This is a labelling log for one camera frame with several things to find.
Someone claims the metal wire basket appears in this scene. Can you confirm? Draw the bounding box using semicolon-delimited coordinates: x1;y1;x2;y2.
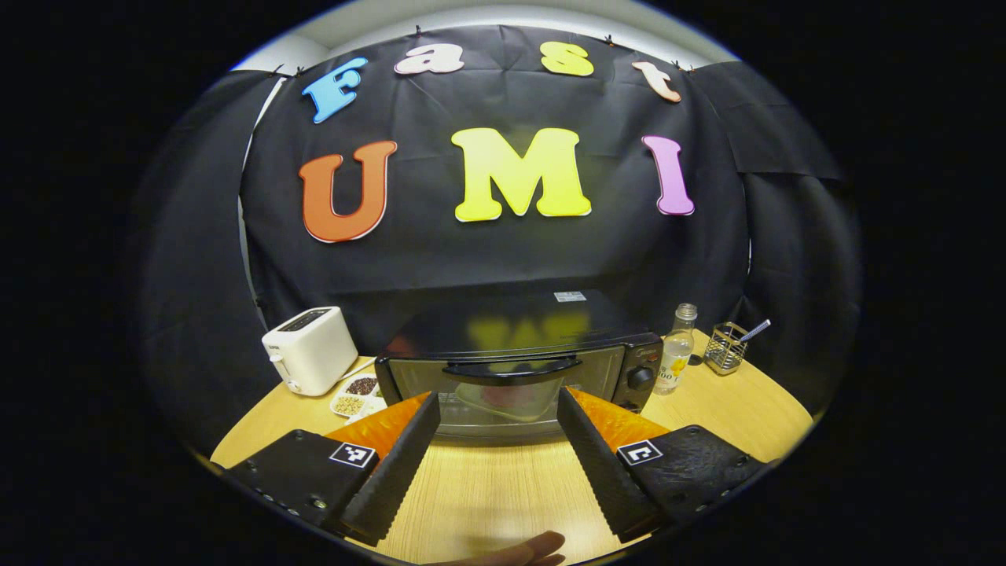
703;322;749;375

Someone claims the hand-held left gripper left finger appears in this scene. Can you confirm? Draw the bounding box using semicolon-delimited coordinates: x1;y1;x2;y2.
224;391;442;546

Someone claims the black electric oven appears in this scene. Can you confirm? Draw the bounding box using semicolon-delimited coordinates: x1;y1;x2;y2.
374;289;665;441

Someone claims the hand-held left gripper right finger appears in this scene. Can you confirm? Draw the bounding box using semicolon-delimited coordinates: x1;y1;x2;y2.
556;386;771;543

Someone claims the white divided grain dish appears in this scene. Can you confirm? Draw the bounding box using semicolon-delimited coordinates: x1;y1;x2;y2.
329;373;387;421

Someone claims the black backdrop cloth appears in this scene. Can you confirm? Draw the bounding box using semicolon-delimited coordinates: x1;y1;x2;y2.
138;24;863;453

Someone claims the clear glass bottle yellow label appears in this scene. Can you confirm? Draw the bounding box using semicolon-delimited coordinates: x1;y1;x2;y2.
654;303;698;396

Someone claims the white toaster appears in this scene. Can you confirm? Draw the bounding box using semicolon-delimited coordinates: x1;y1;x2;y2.
262;307;359;397

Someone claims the pink round food slice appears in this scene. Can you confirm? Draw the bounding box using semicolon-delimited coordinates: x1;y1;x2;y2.
483;385;537;410

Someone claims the white rectangular plate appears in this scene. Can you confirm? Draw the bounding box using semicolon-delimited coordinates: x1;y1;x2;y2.
456;381;563;422

